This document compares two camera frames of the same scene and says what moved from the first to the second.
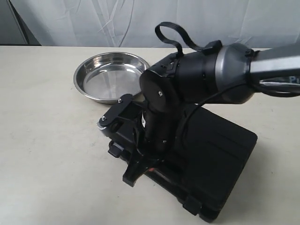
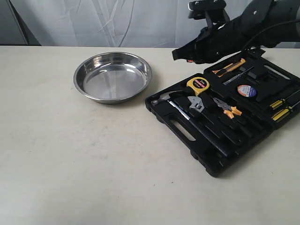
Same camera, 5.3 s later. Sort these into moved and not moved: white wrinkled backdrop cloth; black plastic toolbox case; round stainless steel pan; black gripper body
Moved: black plastic toolbox case; black gripper body
Not moved: white wrinkled backdrop cloth; round stainless steel pan
